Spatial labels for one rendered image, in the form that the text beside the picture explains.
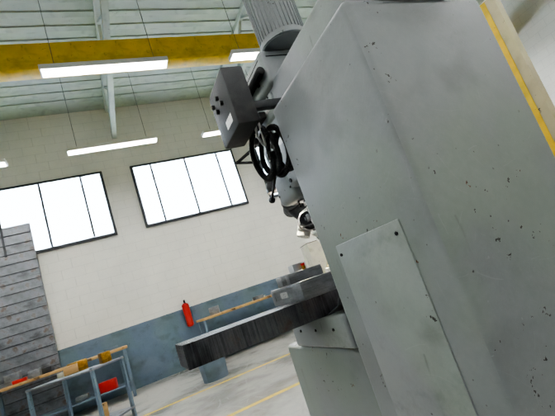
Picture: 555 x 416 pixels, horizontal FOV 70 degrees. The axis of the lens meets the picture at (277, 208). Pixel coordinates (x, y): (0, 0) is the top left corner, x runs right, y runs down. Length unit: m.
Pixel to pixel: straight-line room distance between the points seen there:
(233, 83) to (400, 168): 0.68
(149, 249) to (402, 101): 8.48
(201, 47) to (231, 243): 4.60
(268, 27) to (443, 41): 0.77
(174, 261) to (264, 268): 2.11
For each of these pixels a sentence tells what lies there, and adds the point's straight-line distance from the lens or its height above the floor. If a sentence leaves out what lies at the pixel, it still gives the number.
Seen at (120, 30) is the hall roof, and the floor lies 6.20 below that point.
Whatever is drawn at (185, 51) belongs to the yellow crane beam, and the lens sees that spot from 6.76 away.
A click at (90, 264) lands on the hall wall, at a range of 9.14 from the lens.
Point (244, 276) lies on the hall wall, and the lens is 9.39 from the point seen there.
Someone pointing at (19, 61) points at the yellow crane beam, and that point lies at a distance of 6.55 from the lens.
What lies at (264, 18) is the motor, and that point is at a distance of 1.71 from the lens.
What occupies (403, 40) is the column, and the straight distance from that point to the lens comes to 1.04.
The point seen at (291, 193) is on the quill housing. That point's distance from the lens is 1.64.
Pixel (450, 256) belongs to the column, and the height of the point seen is 0.94.
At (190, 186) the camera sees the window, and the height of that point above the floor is 3.88.
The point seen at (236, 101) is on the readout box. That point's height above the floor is 1.59.
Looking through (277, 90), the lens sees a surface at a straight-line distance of 1.58.
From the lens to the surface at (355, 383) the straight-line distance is 1.54.
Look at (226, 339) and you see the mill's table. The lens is 1.40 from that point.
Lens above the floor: 0.99
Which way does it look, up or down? 11 degrees up
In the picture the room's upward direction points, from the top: 19 degrees counter-clockwise
